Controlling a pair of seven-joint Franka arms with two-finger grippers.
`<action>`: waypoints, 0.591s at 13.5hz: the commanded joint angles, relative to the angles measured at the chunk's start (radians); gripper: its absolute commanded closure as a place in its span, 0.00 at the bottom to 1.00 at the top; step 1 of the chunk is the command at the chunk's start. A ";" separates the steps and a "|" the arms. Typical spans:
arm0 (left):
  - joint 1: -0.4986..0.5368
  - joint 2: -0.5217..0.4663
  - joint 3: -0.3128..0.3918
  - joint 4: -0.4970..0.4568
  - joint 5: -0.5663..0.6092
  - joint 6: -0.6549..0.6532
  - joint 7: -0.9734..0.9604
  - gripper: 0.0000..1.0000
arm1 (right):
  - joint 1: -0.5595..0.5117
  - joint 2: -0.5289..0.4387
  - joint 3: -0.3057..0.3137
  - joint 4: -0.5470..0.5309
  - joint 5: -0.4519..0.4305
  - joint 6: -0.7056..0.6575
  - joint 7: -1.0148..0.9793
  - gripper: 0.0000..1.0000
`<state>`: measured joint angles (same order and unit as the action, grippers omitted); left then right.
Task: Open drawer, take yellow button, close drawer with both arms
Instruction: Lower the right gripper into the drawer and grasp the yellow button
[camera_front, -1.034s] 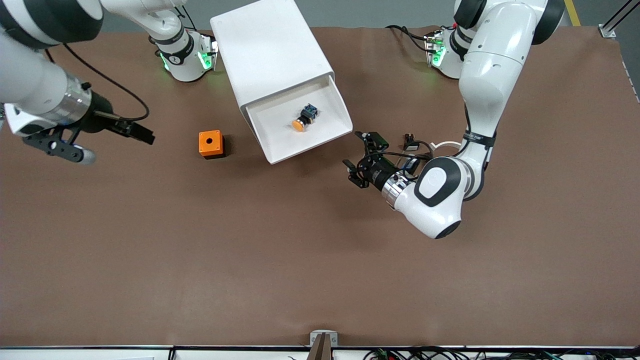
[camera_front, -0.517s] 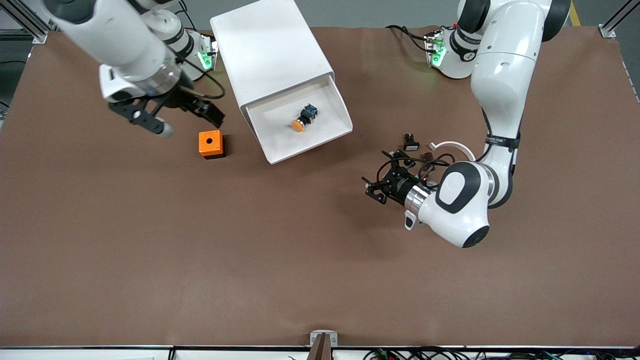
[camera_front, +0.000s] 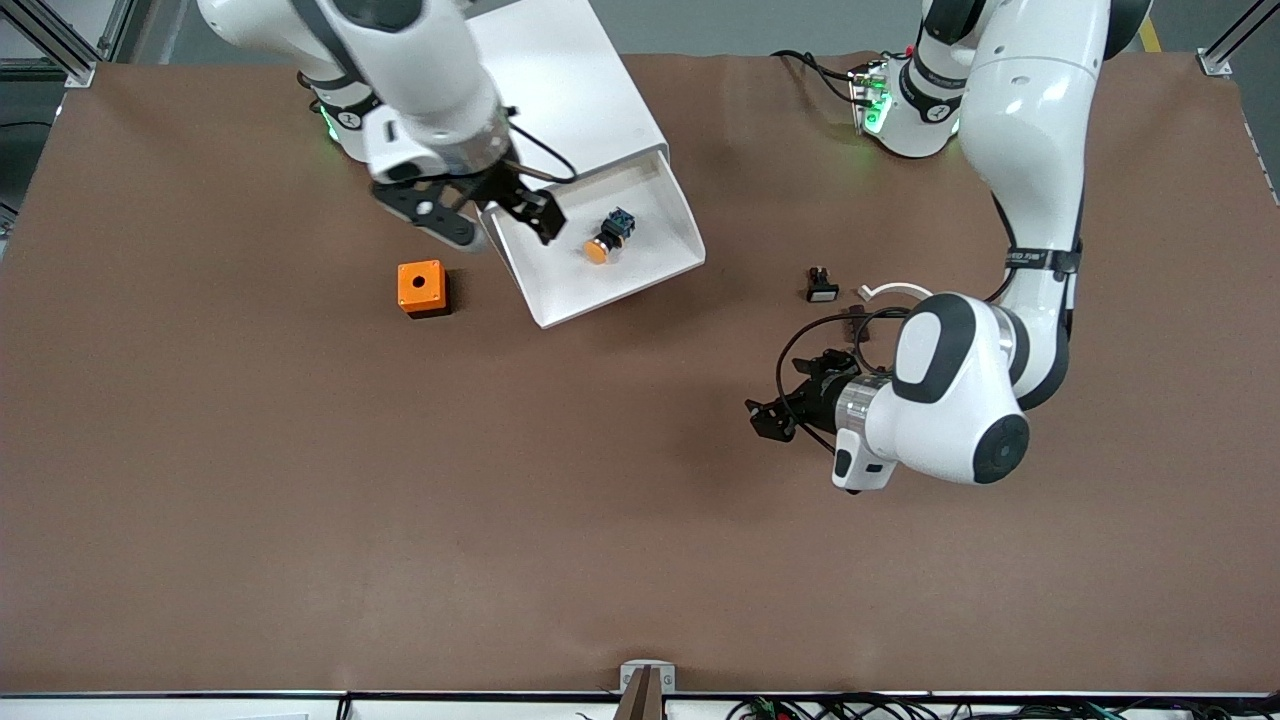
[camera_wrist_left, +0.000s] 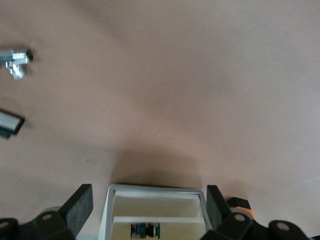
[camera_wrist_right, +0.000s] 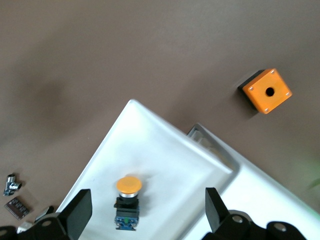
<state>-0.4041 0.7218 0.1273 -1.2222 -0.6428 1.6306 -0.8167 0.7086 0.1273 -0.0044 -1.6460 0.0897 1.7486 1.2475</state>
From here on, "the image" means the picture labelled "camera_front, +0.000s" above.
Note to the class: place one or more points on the black switch white face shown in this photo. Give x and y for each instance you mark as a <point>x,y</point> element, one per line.
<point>822,292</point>

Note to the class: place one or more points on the white plastic drawer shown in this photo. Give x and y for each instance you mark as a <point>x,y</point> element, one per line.
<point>570,285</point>

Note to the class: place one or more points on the grey metal bracket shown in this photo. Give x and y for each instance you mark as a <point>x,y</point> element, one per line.
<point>665,677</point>

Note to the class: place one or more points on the orange box with hole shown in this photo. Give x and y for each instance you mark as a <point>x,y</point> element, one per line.
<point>408,296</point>

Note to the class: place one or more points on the white curved plastic arc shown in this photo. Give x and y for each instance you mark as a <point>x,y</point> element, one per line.
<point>895,289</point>

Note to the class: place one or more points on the brown bar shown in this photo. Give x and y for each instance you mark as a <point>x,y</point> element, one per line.
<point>640,700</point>

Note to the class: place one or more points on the brown terminal block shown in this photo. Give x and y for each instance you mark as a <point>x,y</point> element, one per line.
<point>858,330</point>

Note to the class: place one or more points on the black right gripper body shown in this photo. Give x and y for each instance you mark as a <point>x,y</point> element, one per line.
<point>508,187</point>

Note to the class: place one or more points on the white drawer cabinet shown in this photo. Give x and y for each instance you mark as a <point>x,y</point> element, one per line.
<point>560,90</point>

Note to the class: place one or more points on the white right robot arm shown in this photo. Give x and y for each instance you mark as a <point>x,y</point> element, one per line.
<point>400,60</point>

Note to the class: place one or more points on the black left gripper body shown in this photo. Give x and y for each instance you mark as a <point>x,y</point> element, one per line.
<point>822,394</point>

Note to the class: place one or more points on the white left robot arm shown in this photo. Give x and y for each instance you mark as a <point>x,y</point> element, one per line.
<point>960,400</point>

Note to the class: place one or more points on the orange push button switch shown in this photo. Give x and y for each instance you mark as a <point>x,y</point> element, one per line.
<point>598,250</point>

